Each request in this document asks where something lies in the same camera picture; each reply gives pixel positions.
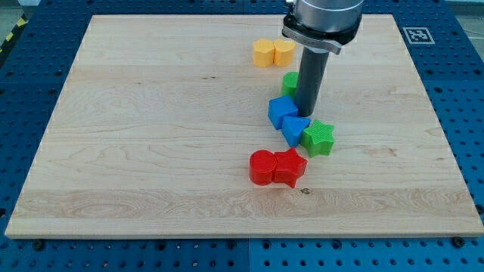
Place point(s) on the yellow black hazard tape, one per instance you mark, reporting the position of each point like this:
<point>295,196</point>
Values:
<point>14,34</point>

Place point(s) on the red star block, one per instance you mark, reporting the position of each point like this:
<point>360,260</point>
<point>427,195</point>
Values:
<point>290,167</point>

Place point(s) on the green star block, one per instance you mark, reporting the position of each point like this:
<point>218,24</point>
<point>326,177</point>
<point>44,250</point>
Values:
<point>318,138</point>

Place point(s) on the yellow heart block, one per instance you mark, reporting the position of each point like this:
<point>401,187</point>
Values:
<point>284,52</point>

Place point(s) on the blue cube block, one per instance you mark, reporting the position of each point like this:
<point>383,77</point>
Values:
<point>280,107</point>

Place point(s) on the white fiducial marker tag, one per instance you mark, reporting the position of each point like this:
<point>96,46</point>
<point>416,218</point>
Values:
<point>418,35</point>

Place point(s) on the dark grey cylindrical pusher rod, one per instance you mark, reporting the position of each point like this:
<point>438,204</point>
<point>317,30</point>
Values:
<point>310,75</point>

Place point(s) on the green circle block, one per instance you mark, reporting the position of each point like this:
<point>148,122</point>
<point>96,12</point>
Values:
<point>289,84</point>

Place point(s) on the blue triangle block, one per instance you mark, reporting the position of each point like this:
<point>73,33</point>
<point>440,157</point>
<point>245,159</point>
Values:
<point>292,129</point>

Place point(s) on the wooden board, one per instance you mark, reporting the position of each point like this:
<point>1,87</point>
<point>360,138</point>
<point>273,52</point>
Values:
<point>153,129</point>

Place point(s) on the yellow hexagon block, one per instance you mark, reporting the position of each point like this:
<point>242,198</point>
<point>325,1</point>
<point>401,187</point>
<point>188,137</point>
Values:
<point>263,52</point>

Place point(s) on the red circle block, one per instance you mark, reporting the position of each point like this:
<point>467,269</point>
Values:
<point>262,167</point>

